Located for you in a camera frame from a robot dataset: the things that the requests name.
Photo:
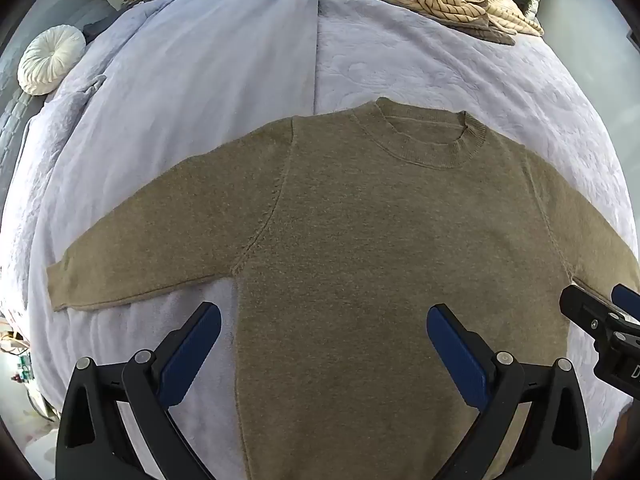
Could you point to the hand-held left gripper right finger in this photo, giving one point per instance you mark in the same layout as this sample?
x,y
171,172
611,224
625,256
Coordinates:
x,y
460,355

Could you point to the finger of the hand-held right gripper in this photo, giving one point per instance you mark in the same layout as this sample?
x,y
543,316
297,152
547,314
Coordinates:
x,y
582,305
629,300

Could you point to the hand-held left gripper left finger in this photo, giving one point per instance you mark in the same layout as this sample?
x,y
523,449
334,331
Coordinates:
x,y
192,355

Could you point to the olive knit sweater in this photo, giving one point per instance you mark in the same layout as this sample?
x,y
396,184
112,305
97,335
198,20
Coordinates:
x,y
360,240

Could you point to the lavender embossed bedspread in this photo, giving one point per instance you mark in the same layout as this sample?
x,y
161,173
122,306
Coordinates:
x,y
420,70

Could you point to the pale blue duvet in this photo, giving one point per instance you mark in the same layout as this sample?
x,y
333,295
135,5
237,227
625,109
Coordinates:
x,y
200,60

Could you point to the round white pleated cushion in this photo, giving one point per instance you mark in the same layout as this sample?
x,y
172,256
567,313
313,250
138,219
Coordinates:
x,y
50,60

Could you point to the grey upholstered chair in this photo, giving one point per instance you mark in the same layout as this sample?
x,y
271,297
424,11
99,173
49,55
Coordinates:
x,y
85,7

